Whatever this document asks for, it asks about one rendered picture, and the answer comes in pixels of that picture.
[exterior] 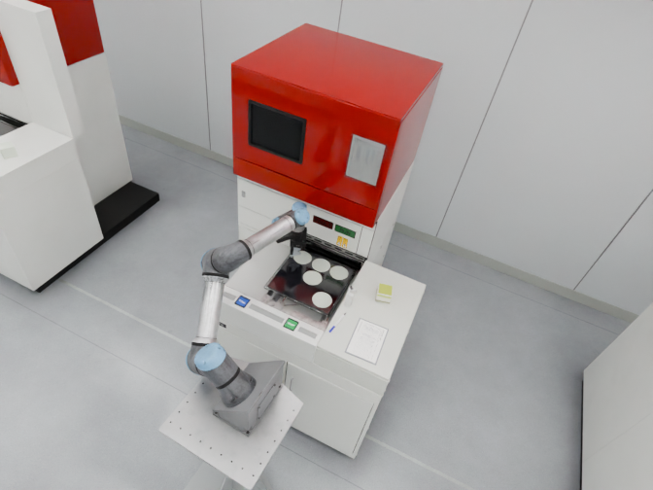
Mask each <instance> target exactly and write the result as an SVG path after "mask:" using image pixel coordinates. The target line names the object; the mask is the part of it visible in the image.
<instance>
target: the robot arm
mask: <svg viewBox="0 0 653 490"><path fill-rule="evenodd" d="M309 220H310V215H309V212H308V211H307V206H306V204H305V203H303V202H299V201H298V202H295V203H294V204H293V205H292V210H290V211H288V212H286V213H284V214H282V215H280V216H278V217H276V218H275V219H273V220H272V222H271V225H269V226H267V227H265V228H263V229H262V230H260V231H258V232H256V233H255V234H253V235H251V236H249V237H248V238H246V239H244V240H242V239H239V240H238V241H236V242H234V243H231V244H228V245H224V246H221V247H218V248H213V249H210V250H208V251H207V252H206V253H204V255H203V256H202V258H201V261H200V266H201V268H202V278H203V279H204V289H203V295H202V301H201V308H200V314H199V321H198V328H197V334H196V338H195V339H194V340H193V341H192V342H191V348H190V350H189V351H188V353H187V355H186V364H187V367H188V369H189V370H190V371H191V372H193V373H194V374H197V375H202V376H205V377H207V378H208V379H209V380H210V381H211V382H212V384H213V385H214V386H215V387H216V388H217V389H218V391H219V393H220V396H221V398H222V401H223V404H224V405H225V406H226V407H228V408H231V407H235V406H236V405H238V404H240V403H241V402H243V401H244V400H245V399H247V398H248V397H249V396H250V395H251V393H252V392H253V391H254V389H255V387H256V384H257V382H256V380H255V379H254V378H253V377H252V376H251V375H250V374H249V373H247V372H246V371H244V370H242V369H241V368H240V367H239V366H238V365H236V363H235V362H234V361H233V360H232V359H231V357H230V356H229V355H228V354H227V353H226V352H225V350H224V348H223V347H222V346H221V345H220V343H219V342H218V340H217V337H218V330H219V323H220V317H221V309H222V302H223V289H224V283H225V282H227V281H228V279H229V272H231V271H233V270H235V269H236V268H238V267H239V266H241V265H242V264H244V263H246V262H247V261H249V260H250V259H251V258H252V257H253V255H254V254H255V253H257V252H258V251H260V250H262V249H263V248H265V247H266V246H268V245H270V244H271V243H273V242H275V241H276V242H277V243H281V242H284V241H287V240H290V247H291V248H290V256H291V258H292V256H297V255H300V254H301V253H300V252H298V251H300V250H301V249H305V247H304V244H305V245H306V235H307V227H305V224H307V223H308V222H309Z"/></svg>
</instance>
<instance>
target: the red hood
mask: <svg viewBox="0 0 653 490"><path fill-rule="evenodd" d="M443 64H444V63H442V62H439V61H435V60H432V59H428V58H425V57H422V56H418V55H415V54H412V53H409V52H403V51H400V50H396V49H393V48H389V47H386V46H383V45H379V44H376V43H372V42H369V41H365V40H363V39H360V38H356V37H353V36H349V35H346V34H343V33H339V32H336V31H332V30H329V29H325V28H322V27H320V26H316V25H313V24H309V23H304V24H302V25H300V26H298V27H297V28H295V29H294V30H292V31H290V32H288V33H286V34H284V35H282V36H281V37H279V38H277V39H275V40H273V41H271V42H270V43H268V44H266V45H264V46H262V47H260V48H258V49H257V50H255V51H253V52H250V53H248V54H246V55H245V56H243V57H241V58H239V59H237V60H235V61H234V62H232V63H231V108H232V150H233V174H235V175H238V176H240V177H243V178H245V179H248V180H251V181H253V182H256V183H258V184H261V185H263V186H266V187H268V188H270V189H272V190H275V191H277V192H280V193H284V194H287V195H289V196H292V197H294V198H297V199H299V200H302V201H304V202H307V203H309V204H312V205H314V206H317V207H319V208H322V209H325V210H327V211H329V212H331V213H334V214H336V215H339V216H341V217H344V218H346V219H349V220H351V221H354V222H356V223H359V224H362V225H364V226H367V227H369V228H373V227H374V226H375V224H376V222H377V221H378V219H379V217H380V216H381V214H382V213H383V211H384V209H385V208H386V206H387V204H388V203H389V201H390V199H391V198H392V196H393V194H394V193H395V191H396V189H397V187H398V186H399V184H400V182H401V181H402V179H403V177H404V176H405V174H406V172H407V171H408V169H409V167H410V166H411V164H412V163H413V161H414V159H415V156H416V153H417V150H418V147H419V144H420V141H421V137H422V134H423V131H424V128H425V124H426V121H427V118H428V115H429V112H430V106H431V103H432V100H433V97H434V94H435V91H436V88H437V85H438V81H439V78H440V75H441V72H442V68H443V67H442V66H443Z"/></svg>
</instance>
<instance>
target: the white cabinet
mask: <svg viewBox="0 0 653 490"><path fill-rule="evenodd" d="M217 340H218V342H219V343H220V345H221V346H222V347H223V348H224V350H225V352H226V353H227V354H228V355H229V356H230V357H231V358H235V359H238V360H242V361H246V362H249V363H258V362H270V361H281V360H285V364H284V369H283V378H282V383H283V384H284V385H285V386H286V387H287V388H288V389H289V390H290V391H291V392H292V393H293V394H294V395H295V396H296V397H297V398H298V399H299V400H300V401H302V402H303V403H304V405H303V407H302V408H301V409H300V411H299V413H298V414H297V416H296V418H295V419H294V421H293V422H292V427H294V428H296V429H298V430H300V431H301V432H303V433H305V434H306V435H308V436H310V437H312V438H315V439H317V440H319V441H321V442H323V443H324V444H326V445H328V446H330V447H332V448H334V449H336V450H338V451H340V452H342V453H343V454H345V455H347V456H349V457H351V458H353V459H355V457H356V456H357V454H358V451H359V448H360V446H361V443H362V440H363V438H364V436H365V434H366V431H367V430H368V428H369V425H370V422H371V420H372V418H373V415H374V413H375V411H376V409H377V406H378V404H379V402H380V401H381V398H382V397H383V396H384V394H383V396H380V395H378V394H376V393H374V392H372V391H370V390H368V389H366V388H364V387H362V386H361V385H358V384H356V383H354V382H352V381H350V380H348V379H346V378H344V377H342V376H340V375H338V374H336V373H334V372H332V371H329V370H327V369H325V368H323V367H320V366H318V365H316V364H314V363H313V364H312V363H310V362H307V361H305V360H303V359H301V358H299V357H297V356H296V355H294V354H292V353H290V352H288V351H286V350H284V349H282V348H280V347H277V346H275V345H273V344H271V343H269V342H267V341H265V340H263V339H261V338H259V337H257V336H255V335H253V334H251V333H249V332H245V331H243V330H241V329H239V328H237V327H235V326H233V325H231V324H229V323H228V322H226V321H224V320H222V319H220V323H219V330H218V337H217Z"/></svg>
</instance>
